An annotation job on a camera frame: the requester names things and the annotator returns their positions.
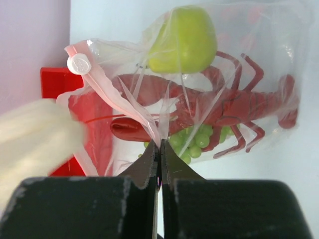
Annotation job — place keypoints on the clear zip top bag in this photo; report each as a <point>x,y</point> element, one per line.
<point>274,34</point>

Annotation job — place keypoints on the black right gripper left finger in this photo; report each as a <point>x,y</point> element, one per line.
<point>121,207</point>

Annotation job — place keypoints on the red plastic bin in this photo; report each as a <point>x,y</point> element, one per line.
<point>95,157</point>

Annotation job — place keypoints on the green fake grapes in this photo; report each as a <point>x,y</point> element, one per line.
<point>191,142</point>

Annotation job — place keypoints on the green fake pear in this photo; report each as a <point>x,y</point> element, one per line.
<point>186,42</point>

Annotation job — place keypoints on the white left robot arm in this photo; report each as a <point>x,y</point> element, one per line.
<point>34,139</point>

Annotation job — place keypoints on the red fake lobster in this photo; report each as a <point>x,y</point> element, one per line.
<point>232,108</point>

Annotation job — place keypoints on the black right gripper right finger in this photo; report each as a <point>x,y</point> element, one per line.
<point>198,208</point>

